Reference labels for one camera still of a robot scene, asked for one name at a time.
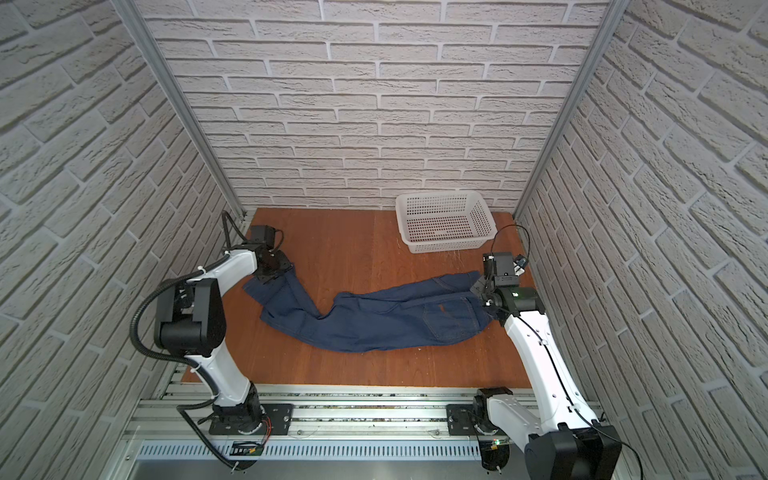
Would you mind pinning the left aluminium corner post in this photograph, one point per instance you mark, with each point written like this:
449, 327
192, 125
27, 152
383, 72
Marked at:
148, 46

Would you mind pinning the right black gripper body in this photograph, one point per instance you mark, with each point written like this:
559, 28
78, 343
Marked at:
484, 290

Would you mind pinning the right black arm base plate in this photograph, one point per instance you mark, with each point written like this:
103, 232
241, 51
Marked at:
468, 420

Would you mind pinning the dark blue denim trousers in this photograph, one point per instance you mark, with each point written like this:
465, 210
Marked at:
440, 311

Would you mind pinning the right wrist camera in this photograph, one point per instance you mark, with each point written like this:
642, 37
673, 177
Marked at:
504, 269

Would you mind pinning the aluminium corner post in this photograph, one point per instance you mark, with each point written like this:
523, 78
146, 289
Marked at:
604, 34
148, 46

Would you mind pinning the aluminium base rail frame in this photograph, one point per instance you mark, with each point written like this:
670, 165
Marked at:
328, 423

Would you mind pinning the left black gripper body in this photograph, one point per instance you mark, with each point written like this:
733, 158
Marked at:
283, 263

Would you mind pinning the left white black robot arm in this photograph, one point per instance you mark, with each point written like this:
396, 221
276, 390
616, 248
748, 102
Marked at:
191, 324

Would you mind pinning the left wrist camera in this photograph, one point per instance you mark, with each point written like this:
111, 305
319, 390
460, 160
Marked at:
262, 235

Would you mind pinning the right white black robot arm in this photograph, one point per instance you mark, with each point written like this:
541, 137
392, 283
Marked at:
565, 439

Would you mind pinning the right aluminium corner post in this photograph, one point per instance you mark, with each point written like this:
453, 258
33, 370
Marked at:
604, 34

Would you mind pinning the white plastic laundry basket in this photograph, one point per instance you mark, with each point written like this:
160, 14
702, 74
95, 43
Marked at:
431, 222

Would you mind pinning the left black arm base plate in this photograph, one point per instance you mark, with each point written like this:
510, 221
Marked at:
277, 417

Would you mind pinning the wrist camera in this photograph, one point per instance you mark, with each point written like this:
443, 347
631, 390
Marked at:
504, 269
262, 235

